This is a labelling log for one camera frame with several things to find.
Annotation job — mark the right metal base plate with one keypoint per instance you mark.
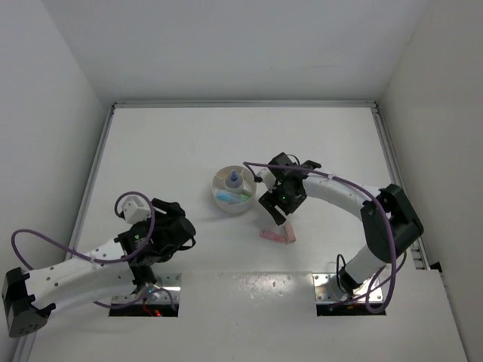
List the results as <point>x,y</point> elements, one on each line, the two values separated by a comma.
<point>327,290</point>

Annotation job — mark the metal base plate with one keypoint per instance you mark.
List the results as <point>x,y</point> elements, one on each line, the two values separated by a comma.
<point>327,290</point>
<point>170,283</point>

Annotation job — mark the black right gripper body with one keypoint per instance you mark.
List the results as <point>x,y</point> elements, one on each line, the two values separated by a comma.
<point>281,197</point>

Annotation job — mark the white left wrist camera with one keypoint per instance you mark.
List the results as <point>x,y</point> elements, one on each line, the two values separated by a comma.
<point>134,210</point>

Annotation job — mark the pink eraser block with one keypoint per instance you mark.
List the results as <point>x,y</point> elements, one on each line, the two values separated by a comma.
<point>290,235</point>

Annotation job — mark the light blue eraser case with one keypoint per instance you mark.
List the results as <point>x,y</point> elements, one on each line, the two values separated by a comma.
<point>228,197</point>

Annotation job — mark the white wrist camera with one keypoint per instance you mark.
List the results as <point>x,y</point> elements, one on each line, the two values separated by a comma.
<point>134,210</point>
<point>265,177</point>

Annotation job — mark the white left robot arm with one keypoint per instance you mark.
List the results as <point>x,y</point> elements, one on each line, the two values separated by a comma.
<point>122,266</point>

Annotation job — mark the pink highlighter pen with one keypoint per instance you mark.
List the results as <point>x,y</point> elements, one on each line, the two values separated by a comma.
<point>273,236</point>

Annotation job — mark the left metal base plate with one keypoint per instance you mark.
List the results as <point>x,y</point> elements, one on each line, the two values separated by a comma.
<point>170,283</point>

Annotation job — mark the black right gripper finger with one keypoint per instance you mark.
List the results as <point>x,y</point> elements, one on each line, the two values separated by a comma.
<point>278,217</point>
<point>267,204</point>

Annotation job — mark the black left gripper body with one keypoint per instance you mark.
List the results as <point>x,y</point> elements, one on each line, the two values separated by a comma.
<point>161,218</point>

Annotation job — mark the white round divided organizer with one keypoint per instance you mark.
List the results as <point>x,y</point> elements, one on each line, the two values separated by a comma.
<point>217,184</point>

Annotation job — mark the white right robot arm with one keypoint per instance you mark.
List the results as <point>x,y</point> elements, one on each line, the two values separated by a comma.
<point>390,223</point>

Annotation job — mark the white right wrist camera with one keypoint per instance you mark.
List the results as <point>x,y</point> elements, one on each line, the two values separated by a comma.
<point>265,177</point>

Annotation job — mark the aluminium table frame rail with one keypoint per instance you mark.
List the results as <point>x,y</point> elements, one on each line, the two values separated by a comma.
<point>241,298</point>

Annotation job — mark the green highlighter pen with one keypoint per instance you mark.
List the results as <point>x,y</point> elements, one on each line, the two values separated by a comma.
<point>245,196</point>

